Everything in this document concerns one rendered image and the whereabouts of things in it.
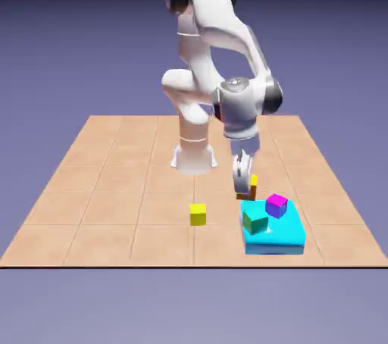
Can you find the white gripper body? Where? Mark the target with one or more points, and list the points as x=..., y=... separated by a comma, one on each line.
x=241, y=172

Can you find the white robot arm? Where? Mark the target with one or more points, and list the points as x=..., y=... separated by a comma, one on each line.
x=209, y=35

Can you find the small yellow cube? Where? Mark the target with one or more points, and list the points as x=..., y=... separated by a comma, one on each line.
x=198, y=214
x=254, y=180

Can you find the small magenta cube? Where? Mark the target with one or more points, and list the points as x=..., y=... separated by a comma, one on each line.
x=276, y=205

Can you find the small green cube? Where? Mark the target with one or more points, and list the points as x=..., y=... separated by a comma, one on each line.
x=255, y=222

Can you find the large orange box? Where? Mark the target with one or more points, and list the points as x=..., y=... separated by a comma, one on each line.
x=253, y=193

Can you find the large cyan box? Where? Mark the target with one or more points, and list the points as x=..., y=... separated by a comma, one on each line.
x=282, y=235

